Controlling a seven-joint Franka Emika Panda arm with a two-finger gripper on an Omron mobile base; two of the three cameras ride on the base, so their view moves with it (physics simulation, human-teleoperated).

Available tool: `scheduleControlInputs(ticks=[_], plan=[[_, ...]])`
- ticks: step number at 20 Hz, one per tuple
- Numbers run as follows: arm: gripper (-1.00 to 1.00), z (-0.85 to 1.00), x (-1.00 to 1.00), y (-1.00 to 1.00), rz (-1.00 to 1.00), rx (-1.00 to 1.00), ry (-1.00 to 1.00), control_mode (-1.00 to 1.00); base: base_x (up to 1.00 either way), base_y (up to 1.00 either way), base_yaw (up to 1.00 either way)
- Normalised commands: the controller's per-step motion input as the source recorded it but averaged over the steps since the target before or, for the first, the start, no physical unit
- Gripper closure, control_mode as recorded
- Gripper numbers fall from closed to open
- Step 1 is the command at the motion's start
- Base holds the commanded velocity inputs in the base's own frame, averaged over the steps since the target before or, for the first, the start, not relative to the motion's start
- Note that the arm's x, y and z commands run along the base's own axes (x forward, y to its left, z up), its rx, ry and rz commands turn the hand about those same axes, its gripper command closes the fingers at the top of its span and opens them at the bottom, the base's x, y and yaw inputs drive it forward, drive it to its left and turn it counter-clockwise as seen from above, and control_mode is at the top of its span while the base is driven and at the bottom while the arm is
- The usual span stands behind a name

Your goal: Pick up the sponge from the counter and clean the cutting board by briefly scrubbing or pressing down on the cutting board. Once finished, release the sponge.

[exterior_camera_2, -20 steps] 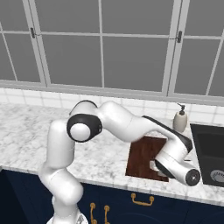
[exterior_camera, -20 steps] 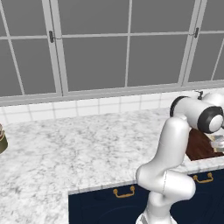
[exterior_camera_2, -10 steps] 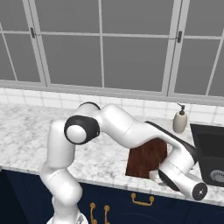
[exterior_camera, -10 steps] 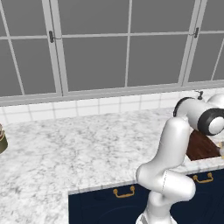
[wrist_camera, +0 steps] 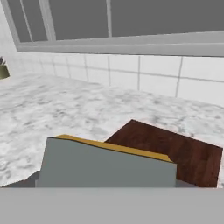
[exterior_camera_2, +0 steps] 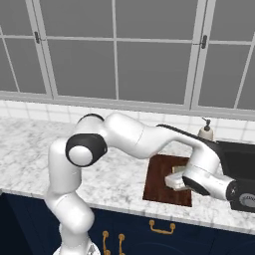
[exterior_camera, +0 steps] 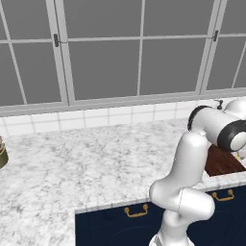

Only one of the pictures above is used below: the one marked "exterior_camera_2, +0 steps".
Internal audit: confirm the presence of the pale yellow sponge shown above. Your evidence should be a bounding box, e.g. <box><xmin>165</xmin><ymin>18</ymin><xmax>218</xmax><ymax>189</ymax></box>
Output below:
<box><xmin>171</xmin><ymin>164</ymin><xmax>189</xmax><ymax>174</ymax></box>

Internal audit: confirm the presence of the dark brown cutting board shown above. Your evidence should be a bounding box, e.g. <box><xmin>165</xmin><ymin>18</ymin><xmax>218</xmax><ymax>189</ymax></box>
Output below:
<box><xmin>141</xmin><ymin>153</ymin><xmax>193</xmax><ymax>208</ymax></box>

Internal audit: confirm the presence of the beige soap dispenser black pump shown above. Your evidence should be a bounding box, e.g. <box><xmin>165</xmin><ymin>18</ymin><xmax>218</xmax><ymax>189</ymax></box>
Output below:
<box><xmin>197</xmin><ymin>117</ymin><xmax>215</xmax><ymax>142</ymax></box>

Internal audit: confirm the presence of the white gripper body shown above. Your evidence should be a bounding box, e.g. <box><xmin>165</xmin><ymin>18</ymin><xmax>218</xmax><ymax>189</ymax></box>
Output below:
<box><xmin>164</xmin><ymin>171</ymin><xmax>192</xmax><ymax>193</ymax></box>

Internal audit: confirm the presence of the black sink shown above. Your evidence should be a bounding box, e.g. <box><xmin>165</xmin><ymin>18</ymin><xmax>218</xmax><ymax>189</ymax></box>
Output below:
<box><xmin>214</xmin><ymin>139</ymin><xmax>255</xmax><ymax>187</ymax></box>

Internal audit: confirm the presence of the dark blue drawer front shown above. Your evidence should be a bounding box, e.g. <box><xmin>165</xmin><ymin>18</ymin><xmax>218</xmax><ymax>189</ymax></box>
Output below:
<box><xmin>138</xmin><ymin>213</ymin><xmax>217</xmax><ymax>255</ymax></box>

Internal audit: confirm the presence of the gold cupboard door handle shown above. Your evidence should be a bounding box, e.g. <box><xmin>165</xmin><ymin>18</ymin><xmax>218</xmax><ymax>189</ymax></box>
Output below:
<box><xmin>118</xmin><ymin>232</ymin><xmax>127</xmax><ymax>255</ymax></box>
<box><xmin>102</xmin><ymin>230</ymin><xmax>111</xmax><ymax>255</ymax></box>

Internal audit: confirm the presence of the grey framed window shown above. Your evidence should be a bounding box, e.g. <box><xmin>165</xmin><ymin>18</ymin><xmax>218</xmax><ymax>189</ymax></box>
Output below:
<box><xmin>0</xmin><ymin>0</ymin><xmax>255</xmax><ymax>122</ymax></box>

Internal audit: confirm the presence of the gold drawer handle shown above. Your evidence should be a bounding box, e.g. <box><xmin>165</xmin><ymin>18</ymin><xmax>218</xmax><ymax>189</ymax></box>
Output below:
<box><xmin>148</xmin><ymin>219</ymin><xmax>176</xmax><ymax>236</ymax></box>

